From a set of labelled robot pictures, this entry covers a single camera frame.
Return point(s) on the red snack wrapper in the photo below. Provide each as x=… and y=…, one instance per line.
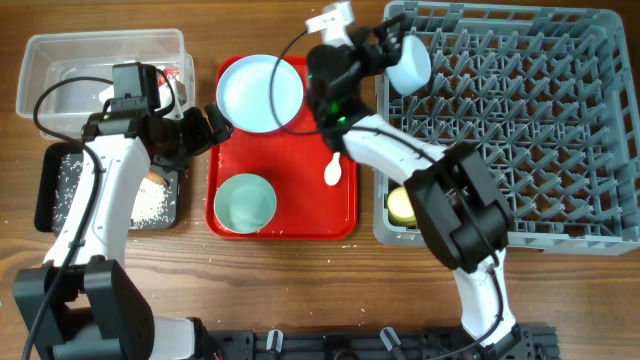
x=169, y=80

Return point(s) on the light blue rice bowl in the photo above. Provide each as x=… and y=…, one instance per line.
x=413, y=70

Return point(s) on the brown bread stick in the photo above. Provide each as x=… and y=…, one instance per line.
x=156, y=178

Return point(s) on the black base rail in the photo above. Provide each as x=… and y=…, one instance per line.
x=522, y=343

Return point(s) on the white napkin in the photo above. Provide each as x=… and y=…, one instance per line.
x=106, y=94

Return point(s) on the white plastic spoon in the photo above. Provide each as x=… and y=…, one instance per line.
x=333, y=170

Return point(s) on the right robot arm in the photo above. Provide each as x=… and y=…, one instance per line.
x=462, y=215

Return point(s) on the black waste tray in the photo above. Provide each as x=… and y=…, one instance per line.
x=50, y=168

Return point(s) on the yellow plastic cup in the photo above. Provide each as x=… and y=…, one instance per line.
x=399, y=208

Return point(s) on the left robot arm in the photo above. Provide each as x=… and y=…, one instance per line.
x=80, y=303

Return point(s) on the large light blue plate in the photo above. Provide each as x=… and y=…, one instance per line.
x=259, y=94

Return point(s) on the grey dishwasher rack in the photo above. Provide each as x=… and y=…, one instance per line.
x=547, y=97

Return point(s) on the mint green bowl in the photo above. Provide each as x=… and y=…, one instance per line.
x=245, y=203

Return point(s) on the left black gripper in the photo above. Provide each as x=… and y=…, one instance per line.
x=202, y=139

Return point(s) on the red serving tray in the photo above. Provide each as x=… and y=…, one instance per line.
x=307, y=208

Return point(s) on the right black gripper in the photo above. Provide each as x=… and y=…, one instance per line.
x=377, y=65

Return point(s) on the white rice pile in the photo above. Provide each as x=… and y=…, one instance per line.
x=155, y=206

